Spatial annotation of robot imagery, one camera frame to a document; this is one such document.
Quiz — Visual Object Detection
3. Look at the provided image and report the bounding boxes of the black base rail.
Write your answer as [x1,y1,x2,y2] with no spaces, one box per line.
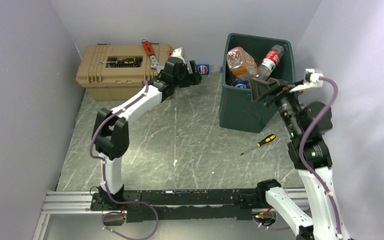
[90,188,269,223]

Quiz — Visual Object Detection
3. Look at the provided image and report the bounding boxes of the tan plastic toolbox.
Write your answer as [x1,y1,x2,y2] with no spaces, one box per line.
[75,44,158,101]

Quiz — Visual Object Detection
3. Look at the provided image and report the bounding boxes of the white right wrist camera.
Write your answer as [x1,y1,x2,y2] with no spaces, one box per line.
[289,68,324,93]

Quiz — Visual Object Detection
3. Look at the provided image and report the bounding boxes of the crushed orange bottle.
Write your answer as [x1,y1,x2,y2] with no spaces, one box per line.
[226,46,258,81]

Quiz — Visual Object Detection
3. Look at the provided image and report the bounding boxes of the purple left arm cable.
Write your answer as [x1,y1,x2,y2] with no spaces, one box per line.
[89,80,150,205]

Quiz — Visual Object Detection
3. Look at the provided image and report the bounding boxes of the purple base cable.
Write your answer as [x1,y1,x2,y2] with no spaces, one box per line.
[100,200,160,240]

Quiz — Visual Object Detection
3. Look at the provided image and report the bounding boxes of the blue Pocari bottle white cap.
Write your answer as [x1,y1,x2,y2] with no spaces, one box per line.
[233,79,251,89]

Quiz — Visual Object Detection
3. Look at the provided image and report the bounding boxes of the red handled adjustable wrench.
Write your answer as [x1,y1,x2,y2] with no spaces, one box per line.
[141,38,164,74]

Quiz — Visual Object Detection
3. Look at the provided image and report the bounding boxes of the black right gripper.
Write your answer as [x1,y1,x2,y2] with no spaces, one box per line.
[249,77,306,139]

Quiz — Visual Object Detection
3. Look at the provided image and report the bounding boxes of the black yellow screwdriver in toolbox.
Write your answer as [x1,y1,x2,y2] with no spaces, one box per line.
[102,57,135,64]

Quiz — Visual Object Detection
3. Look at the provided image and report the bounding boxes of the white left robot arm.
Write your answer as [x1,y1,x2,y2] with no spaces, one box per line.
[89,57,202,210]

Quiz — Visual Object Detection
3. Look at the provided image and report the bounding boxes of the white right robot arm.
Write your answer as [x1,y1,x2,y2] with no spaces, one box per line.
[251,77,351,240]

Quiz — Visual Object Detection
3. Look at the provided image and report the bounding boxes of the clear bottle red label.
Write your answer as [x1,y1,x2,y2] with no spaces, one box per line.
[256,44,285,82]

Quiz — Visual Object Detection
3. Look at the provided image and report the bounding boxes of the dark green plastic bin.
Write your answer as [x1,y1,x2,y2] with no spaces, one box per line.
[218,33,296,133]

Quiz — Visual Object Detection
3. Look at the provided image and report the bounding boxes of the black yellow screwdriver on table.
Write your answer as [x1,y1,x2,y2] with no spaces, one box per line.
[240,134,277,156]

